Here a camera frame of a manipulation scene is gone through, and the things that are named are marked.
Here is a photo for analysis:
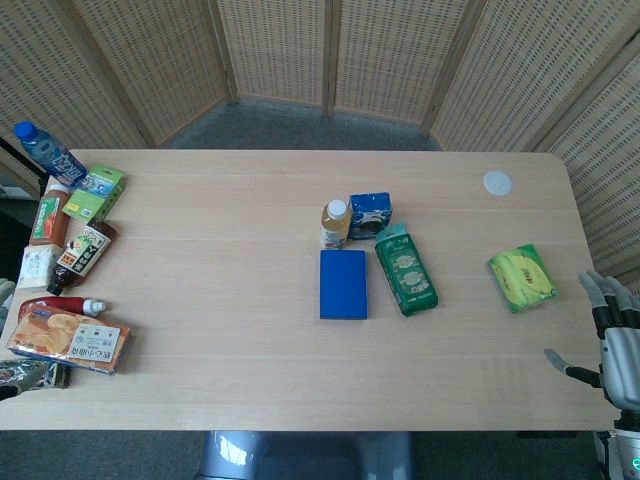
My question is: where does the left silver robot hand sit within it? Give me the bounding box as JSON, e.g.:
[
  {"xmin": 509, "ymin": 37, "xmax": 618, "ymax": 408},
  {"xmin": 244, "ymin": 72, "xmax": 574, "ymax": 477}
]
[{"xmin": 0, "ymin": 277, "xmax": 17, "ymax": 321}]

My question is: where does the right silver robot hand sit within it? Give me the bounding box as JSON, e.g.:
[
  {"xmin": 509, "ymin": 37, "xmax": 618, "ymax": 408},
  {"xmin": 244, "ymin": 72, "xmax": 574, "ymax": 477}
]
[{"xmin": 543, "ymin": 270, "xmax": 640, "ymax": 413}]

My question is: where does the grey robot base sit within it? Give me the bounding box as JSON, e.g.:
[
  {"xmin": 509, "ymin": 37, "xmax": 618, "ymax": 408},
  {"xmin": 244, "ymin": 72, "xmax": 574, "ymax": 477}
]
[{"xmin": 198, "ymin": 430, "xmax": 416, "ymax": 480}]

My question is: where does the white tissue pack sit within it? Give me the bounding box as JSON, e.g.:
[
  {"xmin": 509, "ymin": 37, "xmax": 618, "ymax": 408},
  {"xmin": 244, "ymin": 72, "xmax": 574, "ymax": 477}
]
[{"xmin": 17, "ymin": 245, "xmax": 66, "ymax": 291}]

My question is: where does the red bottle white cap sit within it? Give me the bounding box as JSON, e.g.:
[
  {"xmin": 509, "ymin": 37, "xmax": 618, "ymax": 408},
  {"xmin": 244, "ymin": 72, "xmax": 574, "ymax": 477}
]
[{"xmin": 18, "ymin": 295, "xmax": 108, "ymax": 324}]

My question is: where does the orange cracker box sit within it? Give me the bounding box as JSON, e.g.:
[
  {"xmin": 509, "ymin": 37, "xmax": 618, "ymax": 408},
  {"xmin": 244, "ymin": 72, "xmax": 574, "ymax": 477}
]
[{"xmin": 5, "ymin": 304, "xmax": 134, "ymax": 377}]

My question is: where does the dark tea bottle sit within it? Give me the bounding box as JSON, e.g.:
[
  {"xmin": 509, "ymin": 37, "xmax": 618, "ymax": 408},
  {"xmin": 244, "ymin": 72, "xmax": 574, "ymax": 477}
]
[{"xmin": 46, "ymin": 220, "xmax": 120, "ymax": 296}]

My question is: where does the orange label drink bottle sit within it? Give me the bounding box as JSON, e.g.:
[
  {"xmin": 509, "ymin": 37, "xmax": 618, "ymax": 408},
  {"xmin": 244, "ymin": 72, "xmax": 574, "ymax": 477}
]
[{"xmin": 28, "ymin": 183, "xmax": 71, "ymax": 247}]

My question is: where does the yellow-green snack bag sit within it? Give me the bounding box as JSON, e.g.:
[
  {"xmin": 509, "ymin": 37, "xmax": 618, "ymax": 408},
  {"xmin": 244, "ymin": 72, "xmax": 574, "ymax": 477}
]
[{"xmin": 488, "ymin": 243, "xmax": 559, "ymax": 314}]

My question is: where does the green small carton box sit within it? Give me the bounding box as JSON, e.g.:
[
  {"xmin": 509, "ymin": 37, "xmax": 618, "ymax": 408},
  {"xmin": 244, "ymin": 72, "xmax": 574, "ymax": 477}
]
[{"xmin": 62, "ymin": 164, "xmax": 127, "ymax": 223}]

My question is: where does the blue water bottle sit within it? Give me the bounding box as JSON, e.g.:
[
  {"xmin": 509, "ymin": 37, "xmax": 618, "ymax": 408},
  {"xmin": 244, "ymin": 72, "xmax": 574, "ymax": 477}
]
[{"xmin": 13, "ymin": 122, "xmax": 87, "ymax": 188}]

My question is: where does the green tissue pack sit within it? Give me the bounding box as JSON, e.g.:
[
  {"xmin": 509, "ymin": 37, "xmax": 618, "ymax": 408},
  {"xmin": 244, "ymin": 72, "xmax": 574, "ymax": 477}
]
[{"xmin": 374, "ymin": 222, "xmax": 441, "ymax": 318}]

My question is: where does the blue cookie package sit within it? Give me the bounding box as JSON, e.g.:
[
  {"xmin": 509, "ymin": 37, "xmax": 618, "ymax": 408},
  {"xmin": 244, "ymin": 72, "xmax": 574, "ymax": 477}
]
[{"xmin": 346, "ymin": 191, "xmax": 395, "ymax": 241}]

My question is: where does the blue rectangular box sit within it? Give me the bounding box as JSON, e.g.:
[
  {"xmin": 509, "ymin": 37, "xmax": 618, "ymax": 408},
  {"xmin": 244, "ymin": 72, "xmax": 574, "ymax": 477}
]
[{"xmin": 319, "ymin": 249, "xmax": 369, "ymax": 321}]

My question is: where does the yellow juice bottle white cap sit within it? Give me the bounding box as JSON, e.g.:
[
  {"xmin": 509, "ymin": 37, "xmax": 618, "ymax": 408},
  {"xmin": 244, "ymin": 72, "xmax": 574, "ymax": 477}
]
[{"xmin": 319, "ymin": 198, "xmax": 354, "ymax": 250}]

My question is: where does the woven bamboo folding screen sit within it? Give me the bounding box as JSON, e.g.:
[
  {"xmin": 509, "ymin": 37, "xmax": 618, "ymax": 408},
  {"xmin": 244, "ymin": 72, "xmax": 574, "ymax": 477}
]
[{"xmin": 0, "ymin": 0, "xmax": 640, "ymax": 281}]

